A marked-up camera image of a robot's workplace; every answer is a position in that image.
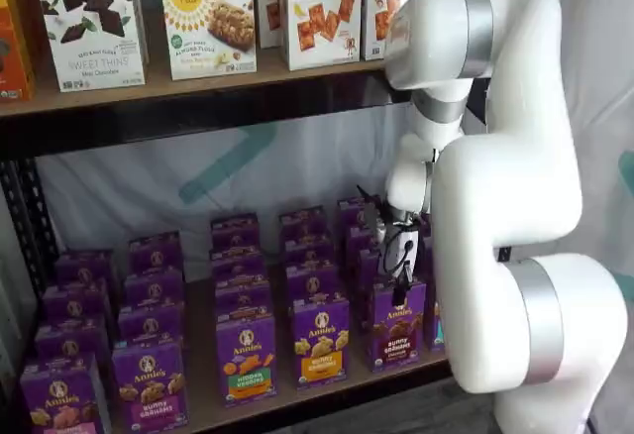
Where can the purple box brown patch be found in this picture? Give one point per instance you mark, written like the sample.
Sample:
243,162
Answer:
396,335

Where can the purple box without coloured patch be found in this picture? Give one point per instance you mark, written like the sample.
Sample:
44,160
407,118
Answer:
148,384

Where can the orange snack box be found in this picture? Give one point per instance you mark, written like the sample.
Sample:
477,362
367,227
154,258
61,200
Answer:
12,57

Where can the white red crackers box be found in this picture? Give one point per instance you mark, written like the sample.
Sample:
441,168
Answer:
270,3

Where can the purple box orange patch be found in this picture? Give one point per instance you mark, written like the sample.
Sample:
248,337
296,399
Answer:
322,350

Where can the purple box green patch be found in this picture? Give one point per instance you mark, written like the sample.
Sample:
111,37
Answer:
246,364

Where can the Simple Mills almond bar box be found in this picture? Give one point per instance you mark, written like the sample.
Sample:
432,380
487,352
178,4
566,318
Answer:
213,32

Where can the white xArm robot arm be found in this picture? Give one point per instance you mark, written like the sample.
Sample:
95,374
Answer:
510,196

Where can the white sheet teal print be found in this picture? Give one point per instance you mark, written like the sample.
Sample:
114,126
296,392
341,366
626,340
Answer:
148,186
599,82

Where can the white pretzel crackers cheddar box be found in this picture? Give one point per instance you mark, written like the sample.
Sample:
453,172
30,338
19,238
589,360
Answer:
322,18

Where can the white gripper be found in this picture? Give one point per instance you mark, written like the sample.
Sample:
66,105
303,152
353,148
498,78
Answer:
398,248

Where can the white Sweet Thins box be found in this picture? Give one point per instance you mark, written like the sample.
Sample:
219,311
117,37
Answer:
94,32

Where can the purple box teal patch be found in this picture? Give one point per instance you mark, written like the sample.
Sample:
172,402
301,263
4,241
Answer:
438,330

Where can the purple Annie's snack box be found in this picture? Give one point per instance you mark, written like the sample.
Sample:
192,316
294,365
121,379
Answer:
234,231
302,221
359,241
154,253
238,260
312,283
69,340
84,268
366,285
352,213
148,322
74,302
243,295
307,250
427,265
153,285

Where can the purple box pink patch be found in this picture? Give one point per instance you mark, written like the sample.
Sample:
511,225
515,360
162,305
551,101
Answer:
62,399

